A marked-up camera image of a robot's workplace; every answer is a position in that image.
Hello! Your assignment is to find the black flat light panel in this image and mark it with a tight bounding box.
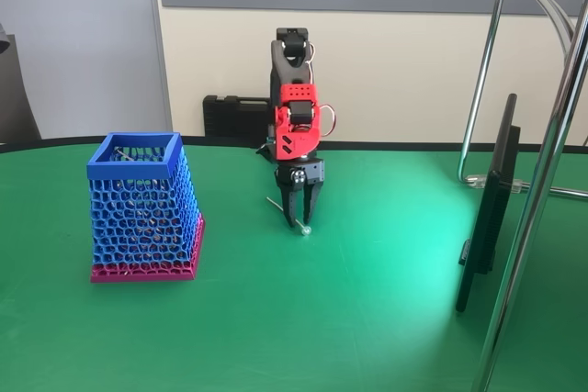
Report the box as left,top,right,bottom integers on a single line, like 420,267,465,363
454,93,523,315

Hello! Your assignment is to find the black plastic tool case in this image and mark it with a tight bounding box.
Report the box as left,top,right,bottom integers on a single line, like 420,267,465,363
203,95,274,139

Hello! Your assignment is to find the white red wrist cable loop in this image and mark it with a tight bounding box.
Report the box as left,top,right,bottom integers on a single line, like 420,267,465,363
318,103,337,139

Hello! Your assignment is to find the white red forearm cable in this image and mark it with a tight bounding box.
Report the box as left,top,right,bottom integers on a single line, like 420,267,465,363
306,41,319,84

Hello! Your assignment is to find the chrome tube stand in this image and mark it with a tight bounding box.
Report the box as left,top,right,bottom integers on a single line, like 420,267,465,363
457,0,588,392

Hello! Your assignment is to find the blue and pink mesh basket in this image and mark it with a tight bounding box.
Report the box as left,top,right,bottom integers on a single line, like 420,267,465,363
86,132,207,284

